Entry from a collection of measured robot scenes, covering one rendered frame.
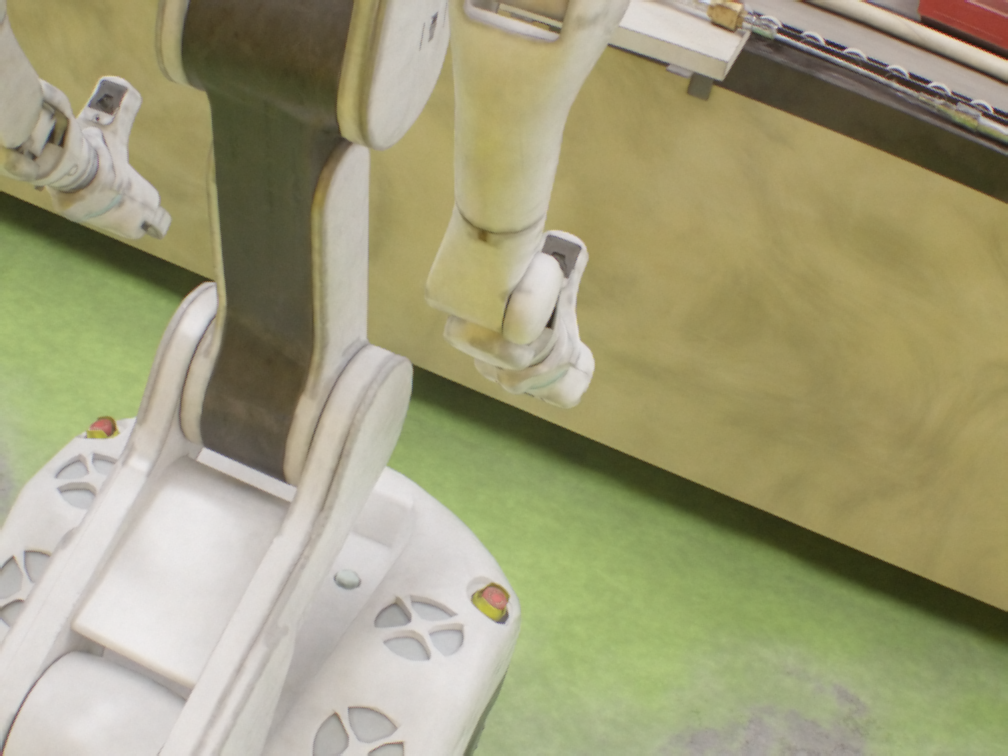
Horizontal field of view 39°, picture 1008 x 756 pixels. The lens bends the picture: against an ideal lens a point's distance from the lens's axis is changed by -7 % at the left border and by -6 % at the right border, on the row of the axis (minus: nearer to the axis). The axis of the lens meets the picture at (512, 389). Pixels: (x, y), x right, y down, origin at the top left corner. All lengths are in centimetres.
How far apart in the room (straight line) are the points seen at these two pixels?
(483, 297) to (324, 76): 21
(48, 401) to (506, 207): 147
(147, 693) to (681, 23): 107
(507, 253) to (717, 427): 127
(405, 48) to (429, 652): 64
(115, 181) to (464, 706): 61
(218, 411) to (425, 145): 89
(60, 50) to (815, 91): 125
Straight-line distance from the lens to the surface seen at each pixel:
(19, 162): 127
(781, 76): 200
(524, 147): 92
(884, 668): 225
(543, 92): 89
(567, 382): 132
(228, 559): 140
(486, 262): 101
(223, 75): 116
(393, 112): 114
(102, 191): 141
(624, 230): 214
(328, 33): 111
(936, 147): 199
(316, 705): 149
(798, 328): 213
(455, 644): 152
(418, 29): 112
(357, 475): 139
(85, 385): 239
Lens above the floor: 141
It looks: 34 degrees down
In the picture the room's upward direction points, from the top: 15 degrees clockwise
